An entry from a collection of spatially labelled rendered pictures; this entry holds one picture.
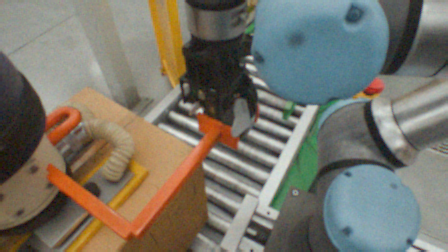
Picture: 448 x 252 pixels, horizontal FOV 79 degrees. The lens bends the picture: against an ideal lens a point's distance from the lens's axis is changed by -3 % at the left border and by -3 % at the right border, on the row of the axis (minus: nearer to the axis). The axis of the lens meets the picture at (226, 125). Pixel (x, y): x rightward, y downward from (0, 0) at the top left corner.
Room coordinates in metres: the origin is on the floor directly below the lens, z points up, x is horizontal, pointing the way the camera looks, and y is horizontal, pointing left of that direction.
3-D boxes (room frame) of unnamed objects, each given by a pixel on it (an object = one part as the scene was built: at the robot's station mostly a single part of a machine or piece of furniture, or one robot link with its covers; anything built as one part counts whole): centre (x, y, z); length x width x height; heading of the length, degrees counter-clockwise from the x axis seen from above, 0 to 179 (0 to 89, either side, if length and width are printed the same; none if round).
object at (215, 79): (0.32, 0.01, 1.34); 0.09 x 0.08 x 0.12; 148
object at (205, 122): (0.35, 0.00, 1.20); 0.09 x 0.08 x 0.05; 58
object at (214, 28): (0.32, 0.01, 1.42); 0.08 x 0.08 x 0.05
